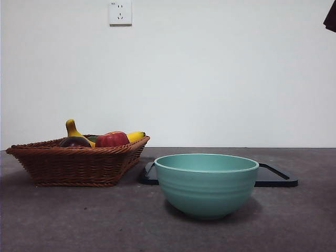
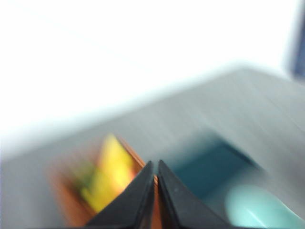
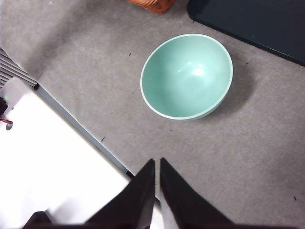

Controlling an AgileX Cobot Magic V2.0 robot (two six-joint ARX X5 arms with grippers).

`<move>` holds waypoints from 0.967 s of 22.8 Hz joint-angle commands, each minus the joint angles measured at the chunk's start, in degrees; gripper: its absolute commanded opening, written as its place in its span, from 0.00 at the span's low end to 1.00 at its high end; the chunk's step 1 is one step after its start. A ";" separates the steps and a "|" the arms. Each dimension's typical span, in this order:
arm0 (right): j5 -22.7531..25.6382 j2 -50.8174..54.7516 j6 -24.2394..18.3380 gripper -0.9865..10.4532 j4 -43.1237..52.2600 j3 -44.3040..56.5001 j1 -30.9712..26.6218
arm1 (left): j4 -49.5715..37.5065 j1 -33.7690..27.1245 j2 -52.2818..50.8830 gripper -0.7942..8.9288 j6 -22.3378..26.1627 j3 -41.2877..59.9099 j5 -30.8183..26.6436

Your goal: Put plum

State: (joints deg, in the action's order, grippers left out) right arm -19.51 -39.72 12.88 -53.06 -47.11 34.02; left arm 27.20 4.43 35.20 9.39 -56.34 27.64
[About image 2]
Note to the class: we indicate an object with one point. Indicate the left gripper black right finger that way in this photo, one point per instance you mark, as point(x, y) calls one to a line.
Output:
point(181, 212)

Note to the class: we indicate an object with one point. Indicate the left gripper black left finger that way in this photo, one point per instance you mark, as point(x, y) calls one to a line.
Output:
point(128, 212)

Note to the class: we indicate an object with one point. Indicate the teal ceramic bowl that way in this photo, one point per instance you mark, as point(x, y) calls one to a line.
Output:
point(257, 210)

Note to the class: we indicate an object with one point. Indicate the yellow banana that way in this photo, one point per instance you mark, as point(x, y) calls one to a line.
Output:
point(112, 171)

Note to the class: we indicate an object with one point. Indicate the dark teal tray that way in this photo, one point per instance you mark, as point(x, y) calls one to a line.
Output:
point(209, 171)

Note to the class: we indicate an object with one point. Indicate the brown wicker basket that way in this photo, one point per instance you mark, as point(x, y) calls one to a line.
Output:
point(71, 210)

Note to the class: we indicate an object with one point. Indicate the dark blue background object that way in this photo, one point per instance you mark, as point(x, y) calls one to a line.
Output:
point(299, 47)

